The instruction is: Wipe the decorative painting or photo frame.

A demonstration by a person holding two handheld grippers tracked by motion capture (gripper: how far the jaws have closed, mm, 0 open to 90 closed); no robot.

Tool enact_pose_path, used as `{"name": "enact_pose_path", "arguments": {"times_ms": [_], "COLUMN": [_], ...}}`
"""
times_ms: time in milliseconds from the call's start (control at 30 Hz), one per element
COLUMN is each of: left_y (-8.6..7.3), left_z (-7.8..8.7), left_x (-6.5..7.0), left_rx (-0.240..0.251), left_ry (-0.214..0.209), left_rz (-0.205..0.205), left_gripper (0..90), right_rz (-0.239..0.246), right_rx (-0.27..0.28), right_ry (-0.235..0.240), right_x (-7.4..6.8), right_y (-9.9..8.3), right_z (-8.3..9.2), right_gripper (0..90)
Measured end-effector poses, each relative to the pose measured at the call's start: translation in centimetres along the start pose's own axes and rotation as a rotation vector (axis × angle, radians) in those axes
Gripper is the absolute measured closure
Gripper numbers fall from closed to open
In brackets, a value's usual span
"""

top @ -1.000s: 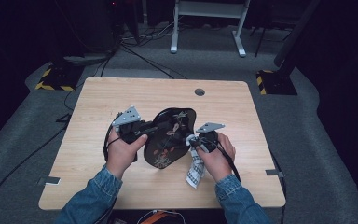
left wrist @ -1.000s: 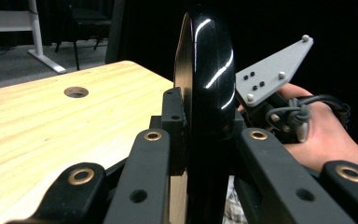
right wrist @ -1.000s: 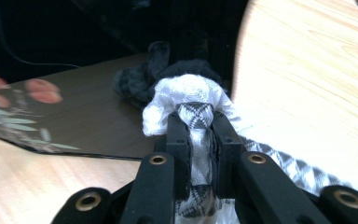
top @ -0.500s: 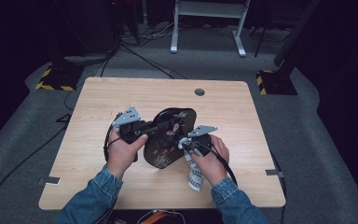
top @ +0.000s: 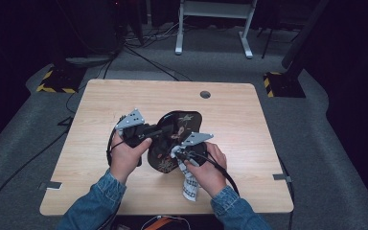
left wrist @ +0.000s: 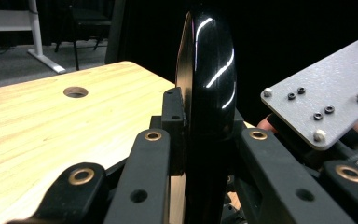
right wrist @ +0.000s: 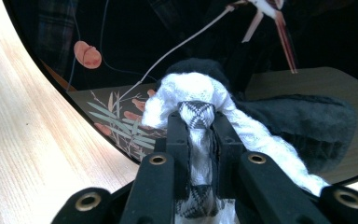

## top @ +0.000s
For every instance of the white checked cloth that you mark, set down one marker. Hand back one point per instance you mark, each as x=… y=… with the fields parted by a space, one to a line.
x=190 y=188

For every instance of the person's right hand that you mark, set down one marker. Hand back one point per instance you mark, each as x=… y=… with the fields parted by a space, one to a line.
x=211 y=175

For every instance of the dark bulky equipment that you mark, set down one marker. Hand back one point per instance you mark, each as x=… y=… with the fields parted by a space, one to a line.
x=89 y=25

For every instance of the grey flat stand base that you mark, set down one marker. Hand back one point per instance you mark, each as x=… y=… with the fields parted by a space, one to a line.
x=87 y=60

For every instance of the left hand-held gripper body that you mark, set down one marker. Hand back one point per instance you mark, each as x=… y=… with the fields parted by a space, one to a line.
x=134 y=127

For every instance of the black floral lacquer plate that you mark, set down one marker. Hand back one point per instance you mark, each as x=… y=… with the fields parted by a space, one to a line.
x=185 y=123

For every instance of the black tripod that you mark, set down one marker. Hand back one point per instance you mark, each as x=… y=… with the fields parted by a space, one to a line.
x=268 y=43

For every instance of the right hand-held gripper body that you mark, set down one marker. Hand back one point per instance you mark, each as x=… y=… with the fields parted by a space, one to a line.
x=195 y=140

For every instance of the grey tape piece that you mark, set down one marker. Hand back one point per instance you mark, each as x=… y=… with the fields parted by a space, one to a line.
x=281 y=177
x=51 y=185

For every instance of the black yellow striped stand base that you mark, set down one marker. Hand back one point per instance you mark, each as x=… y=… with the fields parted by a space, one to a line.
x=286 y=86
x=60 y=81

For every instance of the white metal desk frame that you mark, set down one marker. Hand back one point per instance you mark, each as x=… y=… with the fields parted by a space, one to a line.
x=215 y=9

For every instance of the person's left hand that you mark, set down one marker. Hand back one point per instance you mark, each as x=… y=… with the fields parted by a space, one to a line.
x=124 y=159

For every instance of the dark slanted pole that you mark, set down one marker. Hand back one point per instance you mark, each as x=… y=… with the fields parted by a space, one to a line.
x=303 y=35

